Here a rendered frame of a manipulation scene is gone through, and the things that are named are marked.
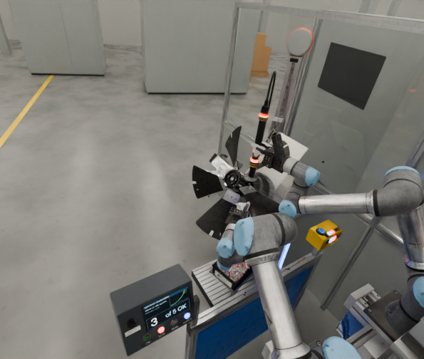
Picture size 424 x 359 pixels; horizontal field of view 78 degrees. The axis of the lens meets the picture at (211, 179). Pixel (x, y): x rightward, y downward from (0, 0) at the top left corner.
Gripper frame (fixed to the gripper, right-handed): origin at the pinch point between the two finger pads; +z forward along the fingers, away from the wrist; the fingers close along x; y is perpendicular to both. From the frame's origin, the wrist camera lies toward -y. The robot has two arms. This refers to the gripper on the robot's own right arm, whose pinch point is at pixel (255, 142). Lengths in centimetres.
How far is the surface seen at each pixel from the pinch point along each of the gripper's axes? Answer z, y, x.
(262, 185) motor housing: -1.7, 32.3, 14.3
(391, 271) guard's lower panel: -79, 69, 58
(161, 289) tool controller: -27, 23, -73
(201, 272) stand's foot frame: 28, 141, 2
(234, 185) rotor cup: 4.1, 27.5, -5.7
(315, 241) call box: -42, 46, 15
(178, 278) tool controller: -27, 24, -66
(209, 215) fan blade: 8, 47, -18
